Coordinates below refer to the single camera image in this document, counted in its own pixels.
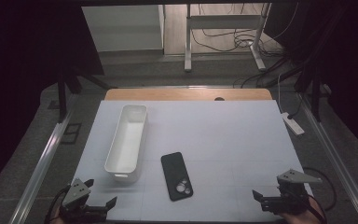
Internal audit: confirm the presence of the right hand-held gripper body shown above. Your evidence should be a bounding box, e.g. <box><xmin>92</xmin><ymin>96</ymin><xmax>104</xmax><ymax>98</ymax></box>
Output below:
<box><xmin>260</xmin><ymin>168</ymin><xmax>324</xmax><ymax>217</ymax></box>

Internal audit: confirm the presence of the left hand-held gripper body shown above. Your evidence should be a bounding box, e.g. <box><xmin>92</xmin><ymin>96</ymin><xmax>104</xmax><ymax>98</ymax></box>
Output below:
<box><xmin>54</xmin><ymin>177</ymin><xmax>108</xmax><ymax>224</ymax></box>

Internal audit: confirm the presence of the white plastic storage bin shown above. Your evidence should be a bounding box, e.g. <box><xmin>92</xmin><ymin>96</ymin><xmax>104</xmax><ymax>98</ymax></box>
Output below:
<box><xmin>103</xmin><ymin>104</ymin><xmax>149</xmax><ymax>183</ymax></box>

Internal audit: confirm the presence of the person's left hand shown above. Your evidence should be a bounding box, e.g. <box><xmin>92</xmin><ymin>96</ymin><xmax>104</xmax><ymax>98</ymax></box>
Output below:
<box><xmin>49</xmin><ymin>206</ymin><xmax>63</xmax><ymax>224</ymax></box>

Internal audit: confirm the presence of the person's right hand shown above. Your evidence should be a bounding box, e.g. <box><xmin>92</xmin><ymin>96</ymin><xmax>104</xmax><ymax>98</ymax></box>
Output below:
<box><xmin>276</xmin><ymin>199</ymin><xmax>324</xmax><ymax>224</ymax></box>

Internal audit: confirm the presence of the black floor socket plate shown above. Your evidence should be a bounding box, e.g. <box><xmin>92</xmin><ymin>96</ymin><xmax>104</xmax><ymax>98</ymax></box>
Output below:
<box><xmin>60</xmin><ymin>122</ymin><xmax>83</xmax><ymax>145</ymax></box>

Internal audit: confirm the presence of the white table cover sheet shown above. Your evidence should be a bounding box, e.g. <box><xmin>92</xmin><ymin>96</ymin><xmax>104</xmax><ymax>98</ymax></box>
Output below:
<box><xmin>71</xmin><ymin>99</ymin><xmax>313</xmax><ymax>222</ymax></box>

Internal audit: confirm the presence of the white power strip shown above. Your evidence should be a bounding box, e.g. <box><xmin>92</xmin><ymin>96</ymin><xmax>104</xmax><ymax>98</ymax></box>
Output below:
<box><xmin>281</xmin><ymin>111</ymin><xmax>306</xmax><ymax>136</ymax></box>

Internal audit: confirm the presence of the black metal stand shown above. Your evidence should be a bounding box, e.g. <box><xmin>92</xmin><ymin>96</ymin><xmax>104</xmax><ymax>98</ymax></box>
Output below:
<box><xmin>56</xmin><ymin>65</ymin><xmax>117</xmax><ymax>124</ymax></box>
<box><xmin>294</xmin><ymin>60</ymin><xmax>324</xmax><ymax>123</ymax></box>

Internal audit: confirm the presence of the black curtain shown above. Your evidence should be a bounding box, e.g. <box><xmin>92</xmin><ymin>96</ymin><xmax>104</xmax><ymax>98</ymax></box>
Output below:
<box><xmin>265</xmin><ymin>0</ymin><xmax>358</xmax><ymax>162</ymax></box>
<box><xmin>0</xmin><ymin>0</ymin><xmax>105</xmax><ymax>200</ymax></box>

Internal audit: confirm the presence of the white cabinet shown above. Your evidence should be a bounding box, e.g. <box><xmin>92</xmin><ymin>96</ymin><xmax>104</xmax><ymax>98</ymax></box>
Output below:
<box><xmin>81</xmin><ymin>5</ymin><xmax>165</xmax><ymax>52</ymax></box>

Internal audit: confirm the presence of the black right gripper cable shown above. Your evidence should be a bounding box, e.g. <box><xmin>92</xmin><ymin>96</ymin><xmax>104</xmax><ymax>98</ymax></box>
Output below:
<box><xmin>287</xmin><ymin>189</ymin><xmax>328</xmax><ymax>224</ymax></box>

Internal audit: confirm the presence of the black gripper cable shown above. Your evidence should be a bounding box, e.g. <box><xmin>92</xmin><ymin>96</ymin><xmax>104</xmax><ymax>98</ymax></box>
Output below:
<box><xmin>44</xmin><ymin>184</ymin><xmax>72</xmax><ymax>224</ymax></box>
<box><xmin>287</xmin><ymin>189</ymin><xmax>328</xmax><ymax>224</ymax></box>

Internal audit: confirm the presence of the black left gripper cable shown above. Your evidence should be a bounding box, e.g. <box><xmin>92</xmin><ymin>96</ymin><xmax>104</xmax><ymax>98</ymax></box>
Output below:
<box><xmin>44</xmin><ymin>184</ymin><xmax>72</xmax><ymax>224</ymax></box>

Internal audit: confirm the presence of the black looped floor cable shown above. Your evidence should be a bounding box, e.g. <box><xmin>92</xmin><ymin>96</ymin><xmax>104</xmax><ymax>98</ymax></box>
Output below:
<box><xmin>302</xmin><ymin>166</ymin><xmax>337</xmax><ymax>213</ymax></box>

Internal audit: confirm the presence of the aluminium frame rail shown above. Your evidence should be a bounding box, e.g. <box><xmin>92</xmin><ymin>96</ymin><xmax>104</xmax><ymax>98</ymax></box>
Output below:
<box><xmin>297</xmin><ymin>92</ymin><xmax>358</xmax><ymax>224</ymax></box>
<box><xmin>16</xmin><ymin>92</ymin><xmax>79</xmax><ymax>224</ymax></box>

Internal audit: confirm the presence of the black plug with cable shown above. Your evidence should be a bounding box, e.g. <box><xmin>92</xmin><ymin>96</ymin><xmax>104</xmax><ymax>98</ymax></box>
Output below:
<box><xmin>286</xmin><ymin>92</ymin><xmax>304</xmax><ymax>121</ymax></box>

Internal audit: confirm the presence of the thin white cable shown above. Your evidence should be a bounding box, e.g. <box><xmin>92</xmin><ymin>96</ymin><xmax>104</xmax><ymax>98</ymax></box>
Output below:
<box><xmin>277</xmin><ymin>74</ymin><xmax>284</xmax><ymax>115</ymax></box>

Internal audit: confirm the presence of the tangle of black cables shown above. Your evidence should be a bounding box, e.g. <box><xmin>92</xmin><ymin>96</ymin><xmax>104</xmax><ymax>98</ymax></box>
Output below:
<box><xmin>191</xmin><ymin>3</ymin><xmax>299</xmax><ymax>54</ymax></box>

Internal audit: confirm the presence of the white desk frame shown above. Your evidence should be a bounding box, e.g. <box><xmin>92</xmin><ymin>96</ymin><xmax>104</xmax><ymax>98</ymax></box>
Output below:
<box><xmin>184</xmin><ymin>3</ymin><xmax>272</xmax><ymax>73</ymax></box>

